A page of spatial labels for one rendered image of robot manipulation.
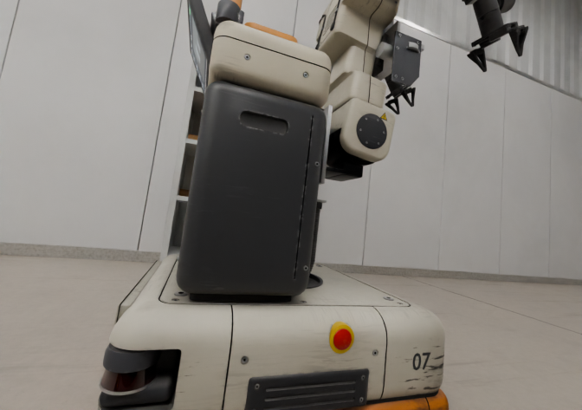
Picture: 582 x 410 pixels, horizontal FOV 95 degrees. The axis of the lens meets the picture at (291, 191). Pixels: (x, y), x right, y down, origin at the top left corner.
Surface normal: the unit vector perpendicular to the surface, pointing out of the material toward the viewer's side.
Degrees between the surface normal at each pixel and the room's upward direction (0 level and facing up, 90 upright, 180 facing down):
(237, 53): 90
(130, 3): 90
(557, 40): 90
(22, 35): 90
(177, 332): 62
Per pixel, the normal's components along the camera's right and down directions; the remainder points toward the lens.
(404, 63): 0.32, -0.07
